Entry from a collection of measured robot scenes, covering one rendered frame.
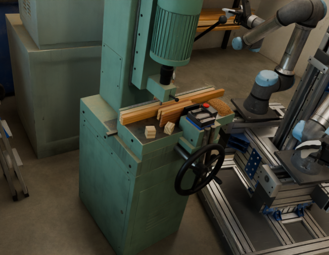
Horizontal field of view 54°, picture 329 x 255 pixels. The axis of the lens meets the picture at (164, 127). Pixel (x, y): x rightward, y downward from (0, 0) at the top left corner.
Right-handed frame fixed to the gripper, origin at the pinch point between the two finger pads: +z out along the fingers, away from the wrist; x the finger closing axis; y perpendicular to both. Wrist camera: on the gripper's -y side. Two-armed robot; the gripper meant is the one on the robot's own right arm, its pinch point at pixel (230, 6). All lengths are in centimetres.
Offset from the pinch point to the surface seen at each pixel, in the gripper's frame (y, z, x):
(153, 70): 3, -44, -84
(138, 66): 1, -41, -91
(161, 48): -15, -57, -88
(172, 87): 6, -57, -82
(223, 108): 24, -63, -52
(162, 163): 38, -70, -93
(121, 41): -8, -32, -94
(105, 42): -2, -18, -97
